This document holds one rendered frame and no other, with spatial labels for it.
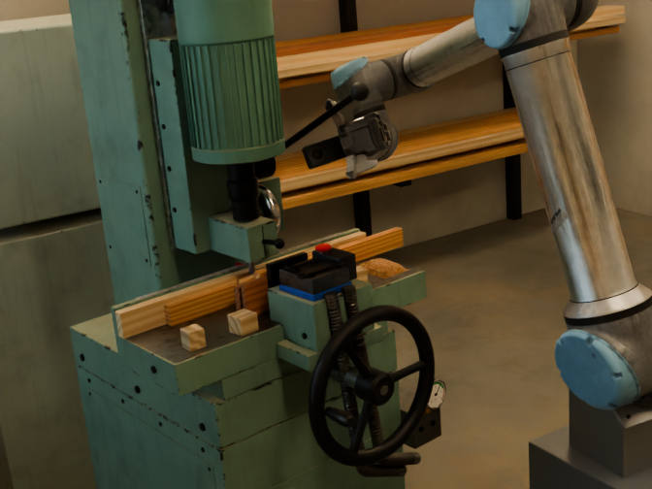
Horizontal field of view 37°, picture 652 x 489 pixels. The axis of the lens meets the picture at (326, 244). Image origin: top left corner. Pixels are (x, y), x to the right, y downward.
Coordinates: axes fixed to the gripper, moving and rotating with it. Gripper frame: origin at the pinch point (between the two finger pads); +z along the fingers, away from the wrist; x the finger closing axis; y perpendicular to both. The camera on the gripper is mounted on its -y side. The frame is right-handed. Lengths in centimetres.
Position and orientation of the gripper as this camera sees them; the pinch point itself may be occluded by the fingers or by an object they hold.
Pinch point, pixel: (336, 140)
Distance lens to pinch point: 182.2
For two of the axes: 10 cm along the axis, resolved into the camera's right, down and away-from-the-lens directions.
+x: 3.0, 9.5, 0.2
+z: -2.2, 0.8, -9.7
